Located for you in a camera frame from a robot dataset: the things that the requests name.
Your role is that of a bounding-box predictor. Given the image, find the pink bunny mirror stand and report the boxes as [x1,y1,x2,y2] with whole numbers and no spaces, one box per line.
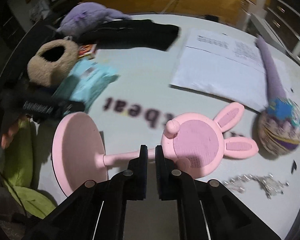
[52,102,258,196]

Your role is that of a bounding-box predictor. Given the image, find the teal paper box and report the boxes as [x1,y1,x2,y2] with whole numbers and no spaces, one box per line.
[53,59,119,113]

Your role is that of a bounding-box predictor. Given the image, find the green cloth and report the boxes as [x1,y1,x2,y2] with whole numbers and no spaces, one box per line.
[2,121,56,219]

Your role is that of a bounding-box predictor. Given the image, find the black heart sticker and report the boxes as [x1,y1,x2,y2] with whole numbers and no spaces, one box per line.
[291,161,298,174]

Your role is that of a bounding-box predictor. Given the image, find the patterned fabric ball toy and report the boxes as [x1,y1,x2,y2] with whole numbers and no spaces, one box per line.
[256,35,300,155]

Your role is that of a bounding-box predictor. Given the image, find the black hair brush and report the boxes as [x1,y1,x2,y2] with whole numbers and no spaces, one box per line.
[2,96,85,122]

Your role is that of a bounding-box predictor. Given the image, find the beige plush slipper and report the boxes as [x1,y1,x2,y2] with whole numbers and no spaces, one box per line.
[27,39,78,87]

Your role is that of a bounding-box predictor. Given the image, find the white paper document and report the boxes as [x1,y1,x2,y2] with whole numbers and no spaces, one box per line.
[169,28,291,113]

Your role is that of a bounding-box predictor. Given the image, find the small red card box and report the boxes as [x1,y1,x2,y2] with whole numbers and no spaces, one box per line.
[78,44,97,60]

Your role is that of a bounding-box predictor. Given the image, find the black cloth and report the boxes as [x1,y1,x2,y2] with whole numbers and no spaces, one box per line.
[77,20,180,51]

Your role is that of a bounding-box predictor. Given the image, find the purple plush toy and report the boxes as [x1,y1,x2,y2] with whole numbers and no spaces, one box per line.
[56,2,132,38]

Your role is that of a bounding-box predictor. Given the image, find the white drawer cabinet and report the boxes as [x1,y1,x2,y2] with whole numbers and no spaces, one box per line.
[236,0,300,65]

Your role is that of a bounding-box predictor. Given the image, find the silver sequin chain mesh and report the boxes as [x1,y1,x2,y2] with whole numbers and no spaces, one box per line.
[223,173,289,199]

